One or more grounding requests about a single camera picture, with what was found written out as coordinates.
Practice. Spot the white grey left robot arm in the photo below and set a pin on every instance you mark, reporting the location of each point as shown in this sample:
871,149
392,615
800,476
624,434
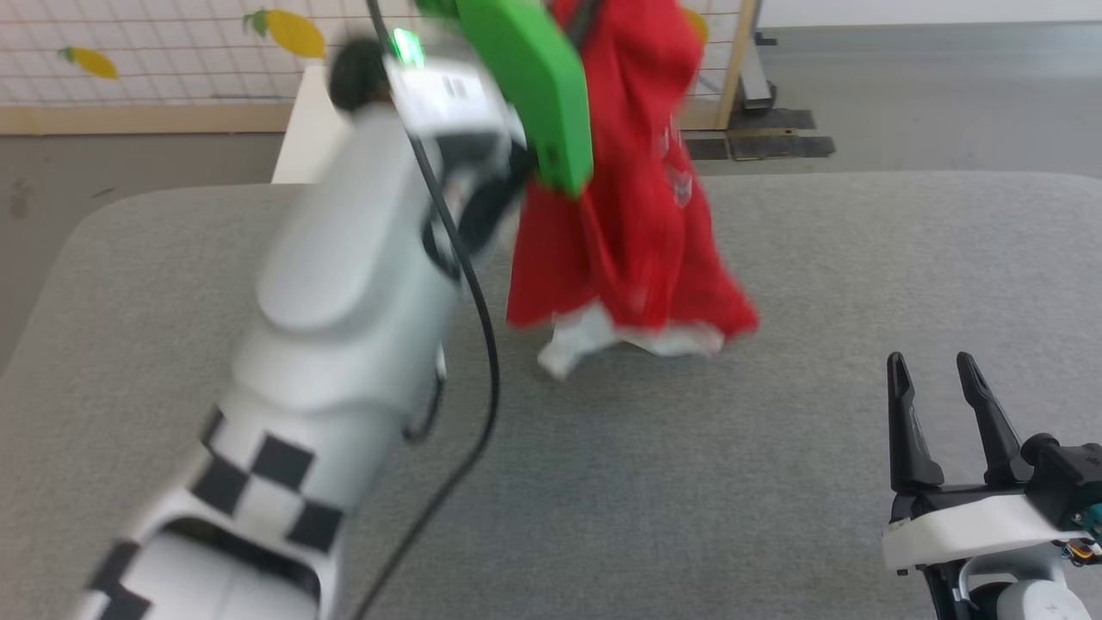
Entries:
344,284

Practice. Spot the large yellow leaf decoration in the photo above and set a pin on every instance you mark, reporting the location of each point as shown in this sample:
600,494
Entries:
297,33

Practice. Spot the small yellow leaf decoration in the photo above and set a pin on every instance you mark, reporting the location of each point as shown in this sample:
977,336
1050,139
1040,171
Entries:
93,63

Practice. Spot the grey metal stand post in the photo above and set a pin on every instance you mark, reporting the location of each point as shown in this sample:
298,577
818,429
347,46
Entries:
758,82

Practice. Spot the white cabinet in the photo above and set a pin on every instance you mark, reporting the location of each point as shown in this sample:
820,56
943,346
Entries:
306,138

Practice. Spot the red white basketball jersey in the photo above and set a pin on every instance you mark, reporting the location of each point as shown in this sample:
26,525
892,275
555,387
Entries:
637,224

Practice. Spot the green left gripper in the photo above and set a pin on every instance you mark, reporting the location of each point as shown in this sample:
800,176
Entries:
534,77

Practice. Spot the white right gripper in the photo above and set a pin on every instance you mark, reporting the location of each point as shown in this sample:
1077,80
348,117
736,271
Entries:
964,525

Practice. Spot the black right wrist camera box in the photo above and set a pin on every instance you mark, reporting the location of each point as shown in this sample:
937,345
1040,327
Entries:
1067,478

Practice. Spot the black floor base plate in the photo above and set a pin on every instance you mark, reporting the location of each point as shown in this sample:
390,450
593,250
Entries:
775,138

